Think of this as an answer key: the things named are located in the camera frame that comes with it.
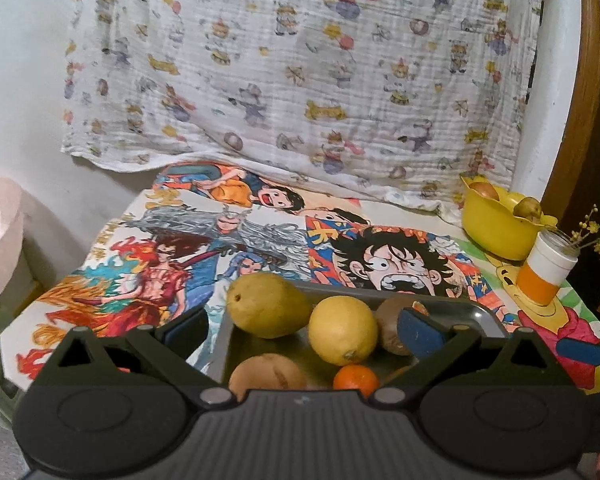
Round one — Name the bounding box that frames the apple in yellow bowl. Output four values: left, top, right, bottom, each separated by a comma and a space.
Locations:
469, 181, 500, 202

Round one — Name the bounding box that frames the brown wooden headboard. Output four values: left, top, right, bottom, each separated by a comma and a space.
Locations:
540, 0, 600, 306

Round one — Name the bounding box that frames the winnie pooh drawing mat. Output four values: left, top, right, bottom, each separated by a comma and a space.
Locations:
471, 251, 600, 395

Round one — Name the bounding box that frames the green-yellow pear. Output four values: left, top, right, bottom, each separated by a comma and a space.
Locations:
226, 272, 313, 339

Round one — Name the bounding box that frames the white orange jar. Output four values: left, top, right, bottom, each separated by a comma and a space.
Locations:
516, 229, 580, 306

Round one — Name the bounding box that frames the colourful anime poster mat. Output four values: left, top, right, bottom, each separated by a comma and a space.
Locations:
0, 162, 505, 389

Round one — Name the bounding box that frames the yellow plastic bowl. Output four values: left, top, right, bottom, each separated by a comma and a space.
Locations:
460, 177, 558, 261

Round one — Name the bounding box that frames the grey metal tray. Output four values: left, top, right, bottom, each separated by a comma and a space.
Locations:
209, 273, 505, 392

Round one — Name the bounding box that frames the yellow lemon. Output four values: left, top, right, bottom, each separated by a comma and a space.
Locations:
308, 296, 378, 366

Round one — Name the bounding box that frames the dried yellow flower sprig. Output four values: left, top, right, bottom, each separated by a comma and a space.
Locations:
565, 204, 600, 260

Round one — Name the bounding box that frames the striped pepino melon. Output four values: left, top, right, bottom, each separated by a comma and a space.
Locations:
228, 353, 308, 401

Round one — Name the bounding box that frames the pear in yellow bowl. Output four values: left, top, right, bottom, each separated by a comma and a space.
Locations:
513, 196, 543, 223

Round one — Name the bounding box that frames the white cartoon print cloth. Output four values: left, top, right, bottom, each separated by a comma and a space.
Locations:
62, 0, 542, 210

